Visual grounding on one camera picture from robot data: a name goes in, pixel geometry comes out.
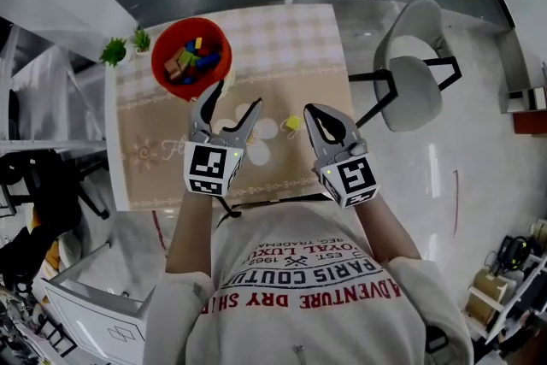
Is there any person's right forearm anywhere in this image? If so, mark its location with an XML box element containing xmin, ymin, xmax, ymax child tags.
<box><xmin>354</xmin><ymin>191</ymin><xmax>423</xmax><ymax>267</ymax></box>

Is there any white storage shelf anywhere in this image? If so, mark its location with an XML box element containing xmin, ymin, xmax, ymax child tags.
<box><xmin>462</xmin><ymin>217</ymin><xmax>547</xmax><ymax>357</ymax></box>

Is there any beige checked tablecloth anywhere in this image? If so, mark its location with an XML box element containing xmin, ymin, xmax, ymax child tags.
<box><xmin>114</xmin><ymin>3</ymin><xmax>356</xmax><ymax>211</ymax></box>

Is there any black office chair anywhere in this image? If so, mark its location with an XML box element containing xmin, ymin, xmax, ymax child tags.
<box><xmin>0</xmin><ymin>148</ymin><xmax>111</xmax><ymax>224</ymax></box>

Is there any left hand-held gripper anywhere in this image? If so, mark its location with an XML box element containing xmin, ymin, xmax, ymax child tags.
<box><xmin>183</xmin><ymin>79</ymin><xmax>264</xmax><ymax>198</ymax></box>

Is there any person's white printed sweatshirt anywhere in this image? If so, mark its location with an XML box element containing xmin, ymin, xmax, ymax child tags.
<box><xmin>144</xmin><ymin>200</ymin><xmax>475</xmax><ymax>365</ymax></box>

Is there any black cable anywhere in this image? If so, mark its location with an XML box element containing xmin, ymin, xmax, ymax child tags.
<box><xmin>215</xmin><ymin>195</ymin><xmax>244</xmax><ymax>220</ymax></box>

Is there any orange round container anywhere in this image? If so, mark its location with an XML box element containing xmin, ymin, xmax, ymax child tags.
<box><xmin>150</xmin><ymin>16</ymin><xmax>233</xmax><ymax>103</ymax></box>

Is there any pile of colourful toy blocks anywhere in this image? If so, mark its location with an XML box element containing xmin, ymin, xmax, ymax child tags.
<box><xmin>163</xmin><ymin>37</ymin><xmax>222</xmax><ymax>85</ymax></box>

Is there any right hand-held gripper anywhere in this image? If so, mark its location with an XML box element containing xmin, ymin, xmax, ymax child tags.
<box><xmin>303</xmin><ymin>103</ymin><xmax>381</xmax><ymax>210</ymax></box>

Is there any person's left forearm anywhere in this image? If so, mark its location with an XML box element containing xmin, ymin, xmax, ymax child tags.
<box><xmin>165</xmin><ymin>186</ymin><xmax>216</xmax><ymax>277</ymax></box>

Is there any small green potted plant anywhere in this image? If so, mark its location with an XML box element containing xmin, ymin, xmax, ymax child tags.
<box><xmin>98</xmin><ymin>37</ymin><xmax>129</xmax><ymax>69</ymax></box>
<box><xmin>131</xmin><ymin>26</ymin><xmax>153</xmax><ymax>56</ymax></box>

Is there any white curved counter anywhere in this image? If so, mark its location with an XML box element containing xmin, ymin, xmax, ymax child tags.
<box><xmin>443</xmin><ymin>0</ymin><xmax>547</xmax><ymax>113</ymax></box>

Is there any grey chair with black legs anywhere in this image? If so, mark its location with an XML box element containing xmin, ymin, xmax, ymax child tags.
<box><xmin>347</xmin><ymin>0</ymin><xmax>463</xmax><ymax>133</ymax></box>

